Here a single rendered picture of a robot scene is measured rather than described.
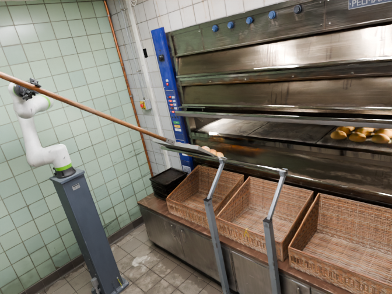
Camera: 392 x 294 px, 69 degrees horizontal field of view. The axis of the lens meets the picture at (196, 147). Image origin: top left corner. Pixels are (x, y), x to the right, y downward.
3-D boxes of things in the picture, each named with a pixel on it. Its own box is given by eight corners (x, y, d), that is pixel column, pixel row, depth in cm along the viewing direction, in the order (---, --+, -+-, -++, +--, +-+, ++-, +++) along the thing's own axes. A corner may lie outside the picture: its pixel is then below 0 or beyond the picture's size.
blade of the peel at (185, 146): (197, 149, 202) (198, 146, 202) (151, 141, 241) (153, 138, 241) (227, 161, 227) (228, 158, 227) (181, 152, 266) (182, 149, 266)
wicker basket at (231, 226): (252, 203, 250) (249, 175, 241) (317, 223, 210) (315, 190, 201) (217, 234, 220) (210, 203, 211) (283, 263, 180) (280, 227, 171)
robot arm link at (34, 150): (33, 168, 224) (15, 102, 223) (54, 163, 227) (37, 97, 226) (25, 169, 211) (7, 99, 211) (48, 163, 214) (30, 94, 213)
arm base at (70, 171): (48, 174, 235) (45, 168, 233) (65, 167, 245) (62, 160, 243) (62, 179, 217) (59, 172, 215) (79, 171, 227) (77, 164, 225)
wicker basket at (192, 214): (203, 188, 293) (198, 164, 283) (249, 202, 253) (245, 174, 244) (168, 213, 262) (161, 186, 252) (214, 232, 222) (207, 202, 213)
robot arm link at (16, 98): (3, 82, 175) (23, 79, 182) (10, 102, 179) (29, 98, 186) (9, 81, 165) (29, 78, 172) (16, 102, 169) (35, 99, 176)
